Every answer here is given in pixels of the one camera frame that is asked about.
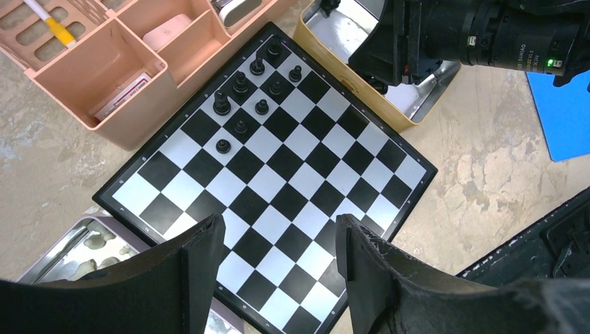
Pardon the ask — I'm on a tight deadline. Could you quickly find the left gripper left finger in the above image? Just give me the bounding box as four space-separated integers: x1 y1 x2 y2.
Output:
1 214 225 333

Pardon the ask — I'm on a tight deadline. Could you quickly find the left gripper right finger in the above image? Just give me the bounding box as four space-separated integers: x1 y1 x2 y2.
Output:
336 214 589 333

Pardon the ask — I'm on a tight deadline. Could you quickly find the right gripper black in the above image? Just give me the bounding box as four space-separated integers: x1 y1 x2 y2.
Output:
348 1 470 86

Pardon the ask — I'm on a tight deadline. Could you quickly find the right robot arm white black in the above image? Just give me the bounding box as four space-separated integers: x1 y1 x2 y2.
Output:
348 1 589 87

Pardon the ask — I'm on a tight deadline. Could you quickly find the pile of black chess pieces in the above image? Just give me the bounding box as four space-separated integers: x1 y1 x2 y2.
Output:
367 77 389 95

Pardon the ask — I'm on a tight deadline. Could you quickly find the pile of white chess pieces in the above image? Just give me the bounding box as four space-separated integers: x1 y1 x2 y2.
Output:
65 232 137 281

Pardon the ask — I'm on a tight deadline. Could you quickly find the black white chess board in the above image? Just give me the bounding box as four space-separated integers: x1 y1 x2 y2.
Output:
93 23 437 333

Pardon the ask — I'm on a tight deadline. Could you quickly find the silver metal tin tray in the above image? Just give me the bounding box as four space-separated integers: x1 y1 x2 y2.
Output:
1 214 225 333

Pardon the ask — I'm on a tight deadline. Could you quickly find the blue foam pad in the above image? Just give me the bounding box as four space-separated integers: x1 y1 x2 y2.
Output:
527 71 589 162

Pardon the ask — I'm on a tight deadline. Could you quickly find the white stapler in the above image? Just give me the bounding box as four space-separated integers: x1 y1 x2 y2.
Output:
210 0 262 28

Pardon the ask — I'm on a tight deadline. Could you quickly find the white staples box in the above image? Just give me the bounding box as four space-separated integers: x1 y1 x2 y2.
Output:
94 72 151 121

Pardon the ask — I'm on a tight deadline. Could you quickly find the peach plastic desk organizer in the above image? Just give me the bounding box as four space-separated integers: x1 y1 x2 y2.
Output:
1 1 292 150

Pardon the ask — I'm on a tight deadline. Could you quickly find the pink eraser block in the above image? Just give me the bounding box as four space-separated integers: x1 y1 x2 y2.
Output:
142 14 191 51

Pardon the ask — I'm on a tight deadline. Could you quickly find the yellow white pen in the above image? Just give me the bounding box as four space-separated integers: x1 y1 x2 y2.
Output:
24 0 77 48

